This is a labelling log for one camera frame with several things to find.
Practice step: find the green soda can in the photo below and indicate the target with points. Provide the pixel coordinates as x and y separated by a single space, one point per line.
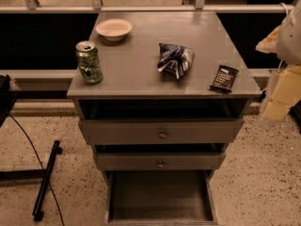
88 61

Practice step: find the top grey drawer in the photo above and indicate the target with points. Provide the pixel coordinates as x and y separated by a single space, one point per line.
113 132

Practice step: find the bottom grey open drawer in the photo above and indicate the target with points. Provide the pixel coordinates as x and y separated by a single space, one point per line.
159 198

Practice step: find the middle grey drawer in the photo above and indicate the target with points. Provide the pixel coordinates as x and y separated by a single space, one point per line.
159 161

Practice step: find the blue chip bag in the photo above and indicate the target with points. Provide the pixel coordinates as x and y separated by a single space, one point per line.
175 59

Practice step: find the black snack bar packet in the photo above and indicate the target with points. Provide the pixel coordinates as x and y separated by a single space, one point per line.
224 78

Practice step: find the metal railing bar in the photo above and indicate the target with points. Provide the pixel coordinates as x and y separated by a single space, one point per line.
216 8

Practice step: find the white paper bowl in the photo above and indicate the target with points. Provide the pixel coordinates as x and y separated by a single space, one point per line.
114 29

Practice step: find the grey wooden drawer cabinet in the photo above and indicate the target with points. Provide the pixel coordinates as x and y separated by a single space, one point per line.
173 97

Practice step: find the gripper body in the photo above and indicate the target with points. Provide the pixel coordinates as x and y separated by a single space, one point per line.
290 40

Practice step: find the black stand base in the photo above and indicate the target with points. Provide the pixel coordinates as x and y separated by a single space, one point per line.
7 100

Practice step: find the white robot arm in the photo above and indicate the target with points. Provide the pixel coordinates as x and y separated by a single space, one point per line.
285 40

